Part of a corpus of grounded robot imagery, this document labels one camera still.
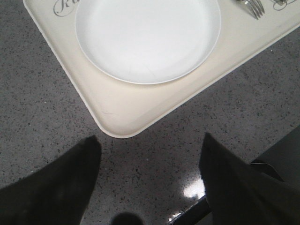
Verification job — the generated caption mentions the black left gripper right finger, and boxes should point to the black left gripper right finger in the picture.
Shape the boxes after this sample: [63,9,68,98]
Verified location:
[199,133,300,225]

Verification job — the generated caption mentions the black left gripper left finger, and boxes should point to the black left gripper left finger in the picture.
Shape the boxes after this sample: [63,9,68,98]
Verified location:
[0,135,101,225]

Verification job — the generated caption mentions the silver metal fork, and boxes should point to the silver metal fork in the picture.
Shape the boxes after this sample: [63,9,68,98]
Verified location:
[233,0,265,20]

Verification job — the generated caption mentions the white round plate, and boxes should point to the white round plate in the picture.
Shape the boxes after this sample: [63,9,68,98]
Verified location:
[75,0,221,84]

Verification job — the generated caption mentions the cream bunny serving tray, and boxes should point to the cream bunny serving tray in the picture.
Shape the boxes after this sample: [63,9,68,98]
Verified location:
[24,0,300,138]

